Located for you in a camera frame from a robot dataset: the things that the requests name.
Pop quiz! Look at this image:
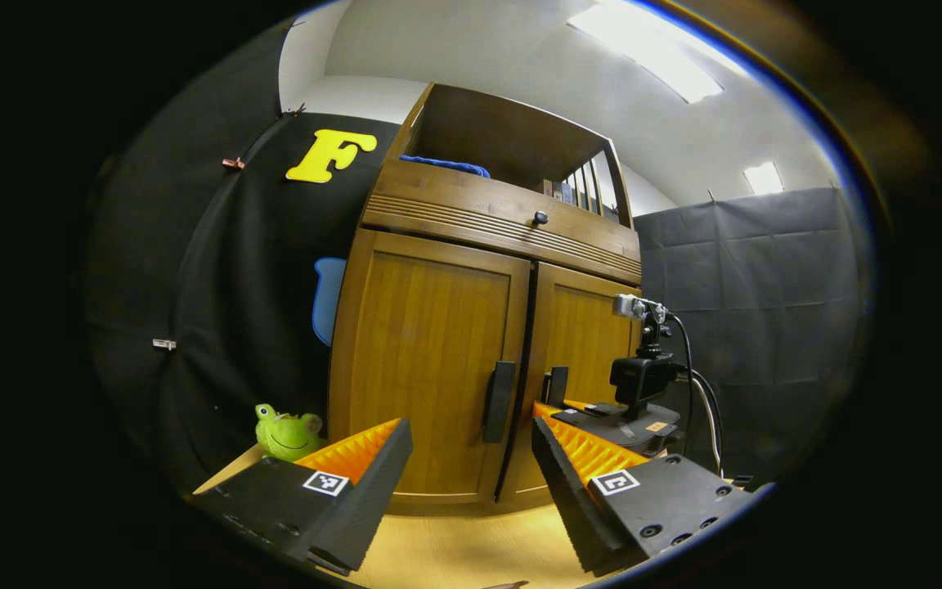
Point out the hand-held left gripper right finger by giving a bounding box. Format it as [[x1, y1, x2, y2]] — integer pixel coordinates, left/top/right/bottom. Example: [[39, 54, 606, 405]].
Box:
[[531, 413, 766, 578]]

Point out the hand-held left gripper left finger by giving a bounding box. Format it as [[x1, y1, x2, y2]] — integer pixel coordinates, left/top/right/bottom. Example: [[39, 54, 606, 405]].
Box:
[[191, 417, 415, 576]]

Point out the black door handle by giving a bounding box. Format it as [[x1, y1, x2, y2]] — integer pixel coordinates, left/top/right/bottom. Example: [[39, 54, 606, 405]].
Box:
[[483, 361, 517, 444], [542, 366, 570, 410]]

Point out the wooden double-door shoe cabinet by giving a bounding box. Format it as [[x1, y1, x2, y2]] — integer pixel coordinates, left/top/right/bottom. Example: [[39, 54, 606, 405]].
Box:
[[326, 82, 644, 518]]

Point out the wooden cabinet drawer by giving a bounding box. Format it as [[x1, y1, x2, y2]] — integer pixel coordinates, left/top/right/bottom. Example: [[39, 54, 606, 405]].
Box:
[[361, 158, 644, 287]]

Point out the green frog plush toy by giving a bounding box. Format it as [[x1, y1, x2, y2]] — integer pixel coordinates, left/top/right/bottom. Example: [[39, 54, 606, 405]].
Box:
[[254, 402, 325, 463]]

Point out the small ceiling light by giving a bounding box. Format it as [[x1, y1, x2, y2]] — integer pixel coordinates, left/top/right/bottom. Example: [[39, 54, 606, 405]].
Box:
[[743, 161, 786, 196]]

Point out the blue cloth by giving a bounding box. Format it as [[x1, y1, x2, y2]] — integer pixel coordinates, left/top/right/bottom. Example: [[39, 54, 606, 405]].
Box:
[[399, 154, 491, 179]]

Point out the black backdrop cloth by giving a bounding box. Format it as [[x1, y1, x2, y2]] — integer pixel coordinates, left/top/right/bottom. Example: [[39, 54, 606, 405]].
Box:
[[83, 25, 872, 492]]

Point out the long ceiling light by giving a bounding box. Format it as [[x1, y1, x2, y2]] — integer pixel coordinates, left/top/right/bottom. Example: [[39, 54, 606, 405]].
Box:
[[567, 0, 725, 105]]

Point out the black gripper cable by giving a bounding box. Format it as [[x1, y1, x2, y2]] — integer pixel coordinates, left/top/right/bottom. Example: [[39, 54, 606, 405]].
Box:
[[667, 313, 725, 479]]

